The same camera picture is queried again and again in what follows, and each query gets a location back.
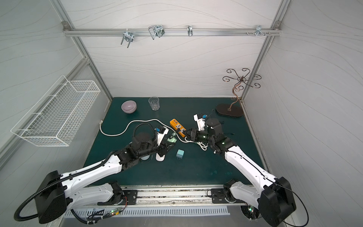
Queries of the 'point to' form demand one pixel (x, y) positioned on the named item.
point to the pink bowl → (128, 106)
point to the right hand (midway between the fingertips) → (184, 132)
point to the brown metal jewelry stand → (227, 109)
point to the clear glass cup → (154, 101)
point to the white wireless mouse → (159, 158)
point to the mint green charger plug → (179, 154)
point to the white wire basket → (56, 117)
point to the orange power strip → (175, 125)
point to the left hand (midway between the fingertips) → (173, 142)
